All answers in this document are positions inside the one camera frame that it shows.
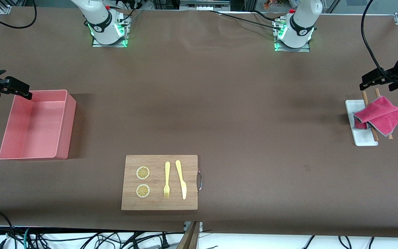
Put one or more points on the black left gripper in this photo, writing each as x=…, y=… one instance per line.
x=395, y=73

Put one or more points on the red cloth with grey edge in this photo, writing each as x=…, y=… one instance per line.
x=380, y=114

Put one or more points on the pink plastic bin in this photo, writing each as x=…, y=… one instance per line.
x=33, y=128

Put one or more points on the white rectangular tray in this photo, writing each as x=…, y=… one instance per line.
x=363, y=136

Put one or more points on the lemon slice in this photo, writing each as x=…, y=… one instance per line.
x=143, y=191
x=143, y=173

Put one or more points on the yellow plastic fork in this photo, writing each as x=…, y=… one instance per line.
x=167, y=173

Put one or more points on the grey power strip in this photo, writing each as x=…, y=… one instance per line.
x=202, y=7

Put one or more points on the wooden cutting board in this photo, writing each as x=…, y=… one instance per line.
x=157, y=204

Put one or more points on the yellow plastic knife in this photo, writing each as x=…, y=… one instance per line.
x=181, y=180

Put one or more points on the black power plug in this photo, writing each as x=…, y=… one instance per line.
x=164, y=242

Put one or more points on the wooden plank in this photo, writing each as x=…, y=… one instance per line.
x=190, y=238

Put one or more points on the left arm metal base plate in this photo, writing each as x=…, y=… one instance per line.
x=292, y=49

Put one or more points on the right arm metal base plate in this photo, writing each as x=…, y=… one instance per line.
x=109, y=44

